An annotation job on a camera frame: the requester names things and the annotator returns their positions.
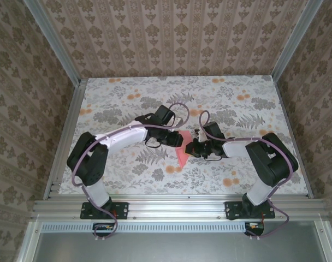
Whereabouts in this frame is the aluminium table side rail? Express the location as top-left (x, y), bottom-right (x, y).
top-left (41, 79), bottom-right (88, 200)
top-left (272, 76), bottom-right (315, 199)

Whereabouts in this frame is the slotted grey cable duct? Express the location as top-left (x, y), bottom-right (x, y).
top-left (41, 221), bottom-right (265, 233)

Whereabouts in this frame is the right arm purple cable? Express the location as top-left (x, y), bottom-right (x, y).
top-left (198, 110), bottom-right (298, 241)

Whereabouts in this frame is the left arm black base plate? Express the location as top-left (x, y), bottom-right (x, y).
top-left (80, 201), bottom-right (129, 221)

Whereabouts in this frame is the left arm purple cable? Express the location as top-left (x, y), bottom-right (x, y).
top-left (72, 100), bottom-right (191, 242)

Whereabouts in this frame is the floral patterned table mat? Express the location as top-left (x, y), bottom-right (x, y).
top-left (58, 76), bottom-right (310, 196)

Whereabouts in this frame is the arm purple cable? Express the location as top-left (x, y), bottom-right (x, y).
top-left (198, 110), bottom-right (298, 241)
top-left (72, 100), bottom-right (191, 242)

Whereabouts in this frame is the pink square paper sheet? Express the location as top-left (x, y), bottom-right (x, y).
top-left (175, 129), bottom-right (199, 169)

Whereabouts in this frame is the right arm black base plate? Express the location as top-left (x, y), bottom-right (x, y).
top-left (224, 201), bottom-right (276, 221)

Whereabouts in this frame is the aluminium frame post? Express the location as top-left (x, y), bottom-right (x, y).
top-left (271, 0), bottom-right (325, 81)
top-left (23, 0), bottom-right (84, 87)

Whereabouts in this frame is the black cable connector block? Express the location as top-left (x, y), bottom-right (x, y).
top-left (92, 222), bottom-right (118, 237)
top-left (244, 221), bottom-right (265, 237)

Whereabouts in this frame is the aluminium extrusion beam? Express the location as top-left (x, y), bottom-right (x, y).
top-left (31, 198), bottom-right (329, 221)

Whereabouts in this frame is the grey sheet metal panel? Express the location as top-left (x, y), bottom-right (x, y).
top-left (17, 221), bottom-right (332, 262)

